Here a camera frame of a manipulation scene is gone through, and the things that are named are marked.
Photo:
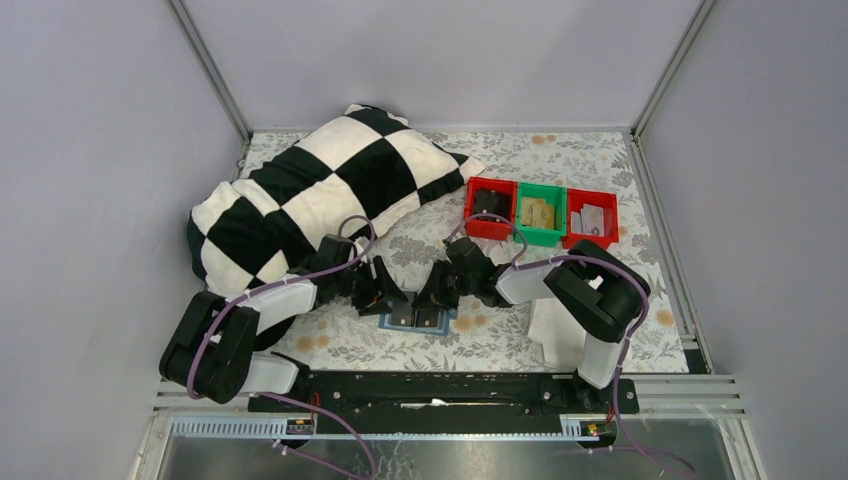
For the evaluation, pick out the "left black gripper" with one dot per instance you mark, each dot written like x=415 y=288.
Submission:
x=379 y=289

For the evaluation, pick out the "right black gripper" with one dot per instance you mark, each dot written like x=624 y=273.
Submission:
x=432 y=292

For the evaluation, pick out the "blue card holder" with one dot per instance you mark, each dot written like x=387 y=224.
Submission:
x=447 y=317

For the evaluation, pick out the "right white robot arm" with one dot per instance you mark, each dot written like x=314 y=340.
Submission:
x=605 y=297

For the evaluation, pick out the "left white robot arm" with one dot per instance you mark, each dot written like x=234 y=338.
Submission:
x=218 y=349

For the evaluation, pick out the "black credit card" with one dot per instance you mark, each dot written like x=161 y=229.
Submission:
x=430 y=318
x=401 y=315

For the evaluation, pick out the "black cards in bin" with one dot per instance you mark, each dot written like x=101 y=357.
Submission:
x=494 y=203

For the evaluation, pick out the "gold cards in bin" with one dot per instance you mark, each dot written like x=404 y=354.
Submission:
x=537 y=213

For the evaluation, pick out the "white cards in bin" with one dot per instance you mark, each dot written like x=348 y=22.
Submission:
x=589 y=220

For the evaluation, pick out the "floral table cloth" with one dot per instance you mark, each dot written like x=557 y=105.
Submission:
x=483 y=338

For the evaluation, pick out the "left red plastic bin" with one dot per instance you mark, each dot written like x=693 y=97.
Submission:
x=474 y=227

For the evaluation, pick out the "red plastic bin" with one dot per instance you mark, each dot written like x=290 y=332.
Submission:
x=575 y=199
x=474 y=227

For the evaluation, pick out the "black white checkered pillow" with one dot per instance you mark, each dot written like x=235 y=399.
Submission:
x=355 y=176

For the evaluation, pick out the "green plastic bin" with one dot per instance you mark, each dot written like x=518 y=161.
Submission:
x=555 y=195

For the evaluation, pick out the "white folded towel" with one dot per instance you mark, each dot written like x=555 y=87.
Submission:
x=558 y=332

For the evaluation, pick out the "right red plastic bin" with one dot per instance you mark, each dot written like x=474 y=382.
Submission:
x=575 y=199

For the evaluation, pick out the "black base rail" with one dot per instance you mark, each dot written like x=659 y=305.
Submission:
x=442 y=402

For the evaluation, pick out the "grey slotted cable duct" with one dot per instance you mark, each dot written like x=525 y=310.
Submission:
x=562 y=428

